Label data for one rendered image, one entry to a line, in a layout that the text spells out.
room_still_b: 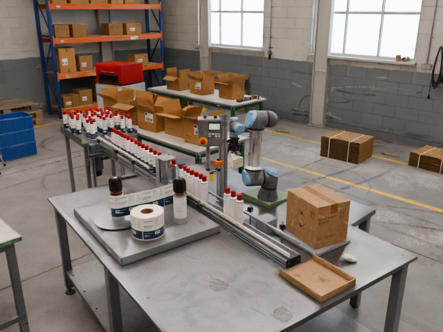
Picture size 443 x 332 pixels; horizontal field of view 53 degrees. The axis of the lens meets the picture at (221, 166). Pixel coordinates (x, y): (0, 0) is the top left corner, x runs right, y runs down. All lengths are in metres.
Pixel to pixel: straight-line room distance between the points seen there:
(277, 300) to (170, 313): 0.52
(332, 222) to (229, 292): 0.76
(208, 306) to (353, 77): 6.73
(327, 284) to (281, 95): 7.28
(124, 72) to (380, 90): 4.51
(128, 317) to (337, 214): 1.54
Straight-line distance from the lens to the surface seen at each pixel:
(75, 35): 9.93
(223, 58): 10.45
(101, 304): 3.35
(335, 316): 3.24
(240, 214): 2.79
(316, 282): 2.43
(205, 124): 2.98
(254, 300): 2.27
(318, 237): 2.65
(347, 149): 6.86
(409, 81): 8.03
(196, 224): 2.84
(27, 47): 10.35
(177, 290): 2.33
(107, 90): 6.34
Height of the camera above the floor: 2.18
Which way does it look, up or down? 20 degrees down
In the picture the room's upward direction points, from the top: straight up
